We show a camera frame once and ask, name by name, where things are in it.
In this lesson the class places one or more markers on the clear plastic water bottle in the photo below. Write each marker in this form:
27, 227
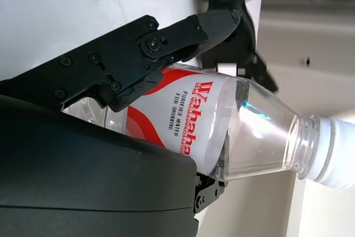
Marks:
210, 120

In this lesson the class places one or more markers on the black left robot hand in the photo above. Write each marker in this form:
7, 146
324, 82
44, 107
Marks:
244, 42

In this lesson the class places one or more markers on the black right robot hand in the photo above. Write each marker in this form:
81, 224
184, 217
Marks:
83, 170

